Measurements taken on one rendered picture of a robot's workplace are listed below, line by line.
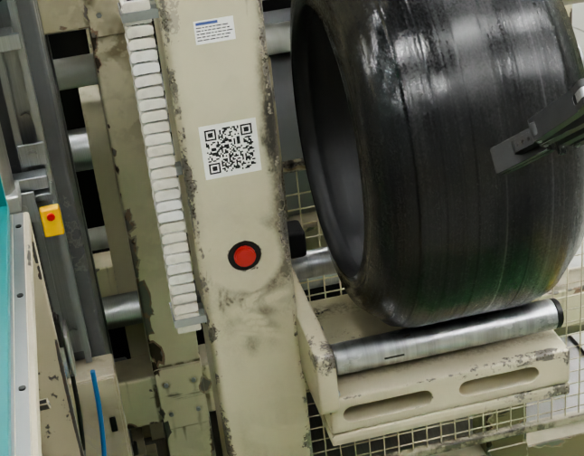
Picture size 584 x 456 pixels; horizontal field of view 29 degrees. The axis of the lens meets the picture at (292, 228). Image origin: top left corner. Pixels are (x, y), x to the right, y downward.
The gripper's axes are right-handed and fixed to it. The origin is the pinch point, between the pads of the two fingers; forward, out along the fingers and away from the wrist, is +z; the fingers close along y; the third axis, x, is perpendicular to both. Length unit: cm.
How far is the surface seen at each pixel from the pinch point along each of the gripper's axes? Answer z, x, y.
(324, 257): 62, 9, 26
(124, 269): 128, 28, 30
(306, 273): 64, 7, 24
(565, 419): 81, -20, 100
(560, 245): 15.7, -4.9, 23.7
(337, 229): 54, 11, 22
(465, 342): 37.9, -11.7, 27.0
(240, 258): 48.7, 4.2, -1.1
